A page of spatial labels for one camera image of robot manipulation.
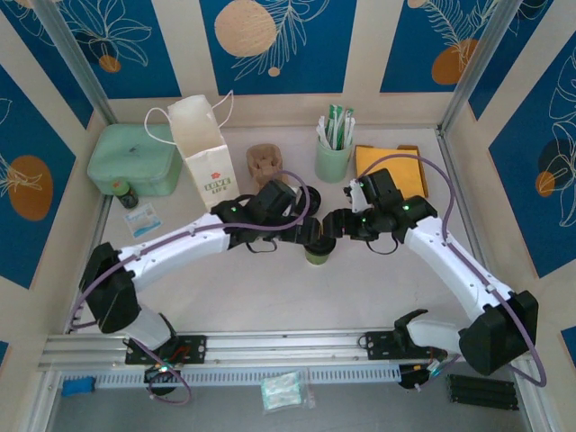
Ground yellow paper napkin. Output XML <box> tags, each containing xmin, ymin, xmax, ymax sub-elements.
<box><xmin>355</xmin><ymin>145</ymin><xmax>427</xmax><ymax>198</ymax></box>

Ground black plastic cup lid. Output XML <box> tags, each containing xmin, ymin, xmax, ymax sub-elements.
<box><xmin>307</xmin><ymin>237</ymin><xmax>338</xmax><ymax>256</ymax></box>
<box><xmin>294</xmin><ymin>186</ymin><xmax>323</xmax><ymax>215</ymax></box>

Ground white paper bag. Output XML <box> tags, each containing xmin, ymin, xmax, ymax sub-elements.
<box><xmin>143</xmin><ymin>89</ymin><xmax>239</xmax><ymax>212</ymax></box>

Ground green paper cup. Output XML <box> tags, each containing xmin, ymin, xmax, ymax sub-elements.
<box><xmin>304</xmin><ymin>245</ymin><xmax>338</xmax><ymax>267</ymax></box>

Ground brown cardboard tray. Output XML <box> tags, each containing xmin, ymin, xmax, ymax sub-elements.
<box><xmin>353</xmin><ymin>143</ymin><xmax>430</xmax><ymax>199</ymax></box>

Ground mint green holder cup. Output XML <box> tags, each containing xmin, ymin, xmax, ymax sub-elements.
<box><xmin>313</xmin><ymin>133</ymin><xmax>356</xmax><ymax>185</ymax></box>

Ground white blue sugar packet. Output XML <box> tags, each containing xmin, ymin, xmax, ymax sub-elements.
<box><xmin>122</xmin><ymin>202</ymin><xmax>164</xmax><ymax>239</ymax></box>

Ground small dark glass bottle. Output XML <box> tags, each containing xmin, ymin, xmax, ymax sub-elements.
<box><xmin>111</xmin><ymin>178</ymin><xmax>140</xmax><ymax>211</ymax></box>

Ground mint green lidded case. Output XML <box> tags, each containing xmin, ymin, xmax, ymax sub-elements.
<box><xmin>86</xmin><ymin>123</ymin><xmax>185</xmax><ymax>198</ymax></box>

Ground clear bag of packets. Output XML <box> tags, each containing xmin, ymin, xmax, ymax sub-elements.
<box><xmin>259</xmin><ymin>367</ymin><xmax>317</xmax><ymax>413</ymax></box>

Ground black ribbed block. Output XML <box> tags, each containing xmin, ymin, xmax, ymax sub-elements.
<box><xmin>445</xmin><ymin>372</ymin><xmax>519</xmax><ymax>411</ymax></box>

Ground blue plastic clip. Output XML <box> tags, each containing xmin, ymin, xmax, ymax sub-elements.
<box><xmin>61</xmin><ymin>376</ymin><xmax>96</xmax><ymax>398</ymax></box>

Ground left gripper thin black cable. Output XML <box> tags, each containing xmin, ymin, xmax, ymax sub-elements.
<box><xmin>245</xmin><ymin>239</ymin><xmax>278</xmax><ymax>255</ymax></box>

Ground gripper thin black cable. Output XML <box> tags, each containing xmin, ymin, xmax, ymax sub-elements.
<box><xmin>364</xmin><ymin>237</ymin><xmax>401</xmax><ymax>257</ymax></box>
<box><xmin>245</xmin><ymin>239</ymin><xmax>278</xmax><ymax>255</ymax></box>

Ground right gripper thin black cable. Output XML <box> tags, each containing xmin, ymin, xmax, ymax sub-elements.
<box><xmin>364</xmin><ymin>237</ymin><xmax>401</xmax><ymax>257</ymax></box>

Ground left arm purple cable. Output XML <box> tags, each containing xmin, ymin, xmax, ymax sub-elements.
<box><xmin>67</xmin><ymin>168</ymin><xmax>312</xmax><ymax>406</ymax></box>

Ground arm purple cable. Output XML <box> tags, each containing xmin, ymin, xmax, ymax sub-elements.
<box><xmin>357</xmin><ymin>151</ymin><xmax>549</xmax><ymax>389</ymax></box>
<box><xmin>67</xmin><ymin>168</ymin><xmax>312</xmax><ymax>406</ymax></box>

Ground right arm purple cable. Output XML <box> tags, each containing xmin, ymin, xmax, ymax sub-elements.
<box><xmin>357</xmin><ymin>151</ymin><xmax>549</xmax><ymax>389</ymax></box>

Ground aluminium side rail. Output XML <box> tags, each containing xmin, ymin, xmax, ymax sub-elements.
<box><xmin>435</xmin><ymin>128</ymin><xmax>508</xmax><ymax>326</ymax></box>
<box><xmin>65</xmin><ymin>196</ymin><xmax>113</xmax><ymax>335</ymax></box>

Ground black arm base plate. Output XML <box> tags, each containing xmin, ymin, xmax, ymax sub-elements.
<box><xmin>124</xmin><ymin>335</ymin><xmax>208</xmax><ymax>365</ymax></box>
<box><xmin>363</xmin><ymin>330</ymin><xmax>446</xmax><ymax>361</ymax></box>

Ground aluminium front rail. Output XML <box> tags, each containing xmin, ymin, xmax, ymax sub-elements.
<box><xmin>38</xmin><ymin>327</ymin><xmax>528</xmax><ymax>374</ymax></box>

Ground grey slotted cable duct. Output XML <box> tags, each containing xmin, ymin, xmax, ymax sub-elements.
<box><xmin>58</xmin><ymin>364</ymin><xmax>402</xmax><ymax>391</ymax></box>

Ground aluminium frame post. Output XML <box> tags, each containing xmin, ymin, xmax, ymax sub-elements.
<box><xmin>33</xmin><ymin>0</ymin><xmax>119</xmax><ymax>126</ymax></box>
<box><xmin>436</xmin><ymin>0</ymin><xmax>526</xmax><ymax>136</ymax></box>

